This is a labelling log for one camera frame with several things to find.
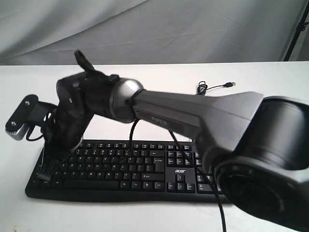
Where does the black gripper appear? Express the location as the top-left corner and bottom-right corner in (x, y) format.
(37, 109), (93, 181)

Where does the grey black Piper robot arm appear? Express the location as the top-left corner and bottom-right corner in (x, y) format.
(39, 71), (309, 232)

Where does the black acer keyboard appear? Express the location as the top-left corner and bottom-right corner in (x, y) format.
(25, 140), (217, 203)

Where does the grey backdrop cloth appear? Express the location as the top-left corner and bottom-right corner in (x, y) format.
(0, 0), (307, 65)

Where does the black light stand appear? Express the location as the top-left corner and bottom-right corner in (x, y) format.
(283, 1), (309, 61)

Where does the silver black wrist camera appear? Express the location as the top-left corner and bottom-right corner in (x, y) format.
(5, 94), (57, 141)

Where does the black USB cable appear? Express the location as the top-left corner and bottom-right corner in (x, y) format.
(197, 80), (237, 95)

